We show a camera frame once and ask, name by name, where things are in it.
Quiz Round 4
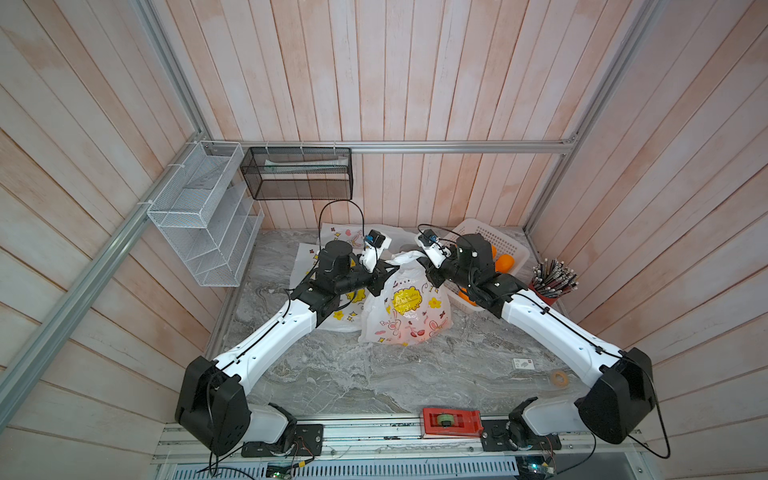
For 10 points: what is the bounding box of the white printed bag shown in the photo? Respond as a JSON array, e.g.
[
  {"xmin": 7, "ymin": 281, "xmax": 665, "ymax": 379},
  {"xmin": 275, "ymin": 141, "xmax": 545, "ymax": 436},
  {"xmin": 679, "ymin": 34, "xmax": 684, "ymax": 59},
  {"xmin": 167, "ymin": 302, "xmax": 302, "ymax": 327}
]
[
  {"xmin": 289, "ymin": 240, "xmax": 374, "ymax": 333},
  {"xmin": 319, "ymin": 223, "xmax": 417, "ymax": 254}
]

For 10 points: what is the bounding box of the white plastic bag front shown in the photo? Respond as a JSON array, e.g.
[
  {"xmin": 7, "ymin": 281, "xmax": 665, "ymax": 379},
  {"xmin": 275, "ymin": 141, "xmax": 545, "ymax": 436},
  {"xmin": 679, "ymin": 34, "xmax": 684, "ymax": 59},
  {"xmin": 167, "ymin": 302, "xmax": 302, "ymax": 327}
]
[{"xmin": 358, "ymin": 251, "xmax": 453, "ymax": 346}]

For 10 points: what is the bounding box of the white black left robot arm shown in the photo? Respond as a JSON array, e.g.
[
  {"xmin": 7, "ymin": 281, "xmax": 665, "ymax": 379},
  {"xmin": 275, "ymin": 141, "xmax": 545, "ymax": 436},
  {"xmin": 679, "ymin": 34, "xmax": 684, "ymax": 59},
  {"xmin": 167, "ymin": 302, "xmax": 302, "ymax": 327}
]
[{"xmin": 175, "ymin": 230, "xmax": 398, "ymax": 457}]

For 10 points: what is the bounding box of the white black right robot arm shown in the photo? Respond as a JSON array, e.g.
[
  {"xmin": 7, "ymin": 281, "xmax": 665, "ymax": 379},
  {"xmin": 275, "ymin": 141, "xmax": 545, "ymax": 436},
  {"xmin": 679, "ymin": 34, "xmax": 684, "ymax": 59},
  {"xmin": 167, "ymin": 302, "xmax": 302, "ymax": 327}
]
[{"xmin": 417, "ymin": 224, "xmax": 657, "ymax": 450}]

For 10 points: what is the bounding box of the orange fruit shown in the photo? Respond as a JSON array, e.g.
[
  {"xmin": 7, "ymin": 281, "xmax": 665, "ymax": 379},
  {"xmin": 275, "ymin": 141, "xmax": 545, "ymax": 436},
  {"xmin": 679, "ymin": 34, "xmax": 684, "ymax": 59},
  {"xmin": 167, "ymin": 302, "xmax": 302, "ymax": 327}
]
[
  {"xmin": 458, "ymin": 289, "xmax": 476, "ymax": 306},
  {"xmin": 495, "ymin": 254, "xmax": 516, "ymax": 273}
]

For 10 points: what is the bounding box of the white plastic perforated basket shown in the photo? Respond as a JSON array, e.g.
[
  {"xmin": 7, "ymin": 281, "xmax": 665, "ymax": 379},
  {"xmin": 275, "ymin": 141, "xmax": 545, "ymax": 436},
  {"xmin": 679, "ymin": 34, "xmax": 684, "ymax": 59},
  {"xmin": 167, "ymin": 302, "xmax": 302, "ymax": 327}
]
[{"xmin": 444, "ymin": 219, "xmax": 533, "ymax": 314}]

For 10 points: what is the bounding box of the white printed bag back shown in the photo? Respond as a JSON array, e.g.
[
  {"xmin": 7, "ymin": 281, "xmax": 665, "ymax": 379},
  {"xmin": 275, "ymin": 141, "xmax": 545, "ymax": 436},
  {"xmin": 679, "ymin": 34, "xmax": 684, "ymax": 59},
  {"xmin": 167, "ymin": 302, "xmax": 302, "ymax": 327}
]
[{"xmin": 319, "ymin": 223, "xmax": 417, "ymax": 254}]

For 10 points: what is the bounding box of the red cup of pens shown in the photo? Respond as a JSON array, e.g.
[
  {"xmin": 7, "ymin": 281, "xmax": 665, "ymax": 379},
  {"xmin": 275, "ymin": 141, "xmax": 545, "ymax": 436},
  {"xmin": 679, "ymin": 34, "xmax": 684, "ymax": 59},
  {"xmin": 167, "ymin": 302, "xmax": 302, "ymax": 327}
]
[{"xmin": 529, "ymin": 259, "xmax": 578, "ymax": 306}]

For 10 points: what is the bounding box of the small white label card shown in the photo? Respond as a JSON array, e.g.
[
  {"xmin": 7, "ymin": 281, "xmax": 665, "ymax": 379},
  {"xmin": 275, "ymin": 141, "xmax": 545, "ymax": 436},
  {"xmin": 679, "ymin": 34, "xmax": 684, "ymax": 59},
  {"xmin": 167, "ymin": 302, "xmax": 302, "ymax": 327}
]
[{"xmin": 513, "ymin": 358, "xmax": 535, "ymax": 370}]

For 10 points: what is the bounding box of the brown tape roll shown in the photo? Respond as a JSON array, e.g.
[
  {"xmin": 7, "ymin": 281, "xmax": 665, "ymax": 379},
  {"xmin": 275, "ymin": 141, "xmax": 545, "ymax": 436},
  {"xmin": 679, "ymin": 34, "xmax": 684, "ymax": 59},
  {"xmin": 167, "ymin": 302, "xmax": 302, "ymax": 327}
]
[{"xmin": 550, "ymin": 370, "xmax": 570, "ymax": 389}]

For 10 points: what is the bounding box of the red tape dispenser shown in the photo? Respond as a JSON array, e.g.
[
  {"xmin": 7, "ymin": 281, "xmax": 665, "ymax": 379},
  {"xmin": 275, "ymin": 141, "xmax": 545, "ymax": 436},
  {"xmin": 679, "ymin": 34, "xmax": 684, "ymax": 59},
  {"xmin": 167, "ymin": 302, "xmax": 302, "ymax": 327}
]
[{"xmin": 421, "ymin": 408, "xmax": 483, "ymax": 438}]

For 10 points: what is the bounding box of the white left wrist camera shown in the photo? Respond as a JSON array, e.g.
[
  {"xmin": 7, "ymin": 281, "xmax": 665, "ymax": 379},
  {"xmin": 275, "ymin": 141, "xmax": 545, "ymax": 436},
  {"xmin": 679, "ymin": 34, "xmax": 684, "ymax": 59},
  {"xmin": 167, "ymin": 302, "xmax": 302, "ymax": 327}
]
[{"xmin": 360, "ymin": 229, "xmax": 392, "ymax": 273}]

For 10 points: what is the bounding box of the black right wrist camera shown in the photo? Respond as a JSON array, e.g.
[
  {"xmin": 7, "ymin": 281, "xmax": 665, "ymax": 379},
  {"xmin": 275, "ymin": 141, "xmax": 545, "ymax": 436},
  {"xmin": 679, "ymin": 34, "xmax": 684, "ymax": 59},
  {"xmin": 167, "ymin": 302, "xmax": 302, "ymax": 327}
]
[{"xmin": 417, "ymin": 229, "xmax": 450, "ymax": 268}]

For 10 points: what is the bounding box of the black wire mesh basket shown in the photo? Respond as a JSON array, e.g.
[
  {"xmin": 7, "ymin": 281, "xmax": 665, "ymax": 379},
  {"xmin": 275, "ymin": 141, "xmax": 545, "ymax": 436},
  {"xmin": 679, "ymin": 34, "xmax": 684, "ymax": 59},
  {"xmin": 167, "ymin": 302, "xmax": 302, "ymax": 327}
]
[{"xmin": 240, "ymin": 146, "xmax": 354, "ymax": 201}]

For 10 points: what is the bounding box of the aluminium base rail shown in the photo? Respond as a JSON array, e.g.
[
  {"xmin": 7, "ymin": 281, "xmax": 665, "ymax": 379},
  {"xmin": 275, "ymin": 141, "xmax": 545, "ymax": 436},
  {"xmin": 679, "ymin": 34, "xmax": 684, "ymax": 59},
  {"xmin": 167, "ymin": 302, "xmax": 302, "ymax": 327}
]
[{"xmin": 148, "ymin": 414, "xmax": 663, "ymax": 479}]

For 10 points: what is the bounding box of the white wire mesh shelf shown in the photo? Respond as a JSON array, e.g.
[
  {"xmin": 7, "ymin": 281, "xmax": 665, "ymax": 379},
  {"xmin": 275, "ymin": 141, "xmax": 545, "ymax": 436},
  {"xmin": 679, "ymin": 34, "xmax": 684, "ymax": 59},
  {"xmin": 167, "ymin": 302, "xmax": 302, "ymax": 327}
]
[{"xmin": 148, "ymin": 141, "xmax": 264, "ymax": 288}]

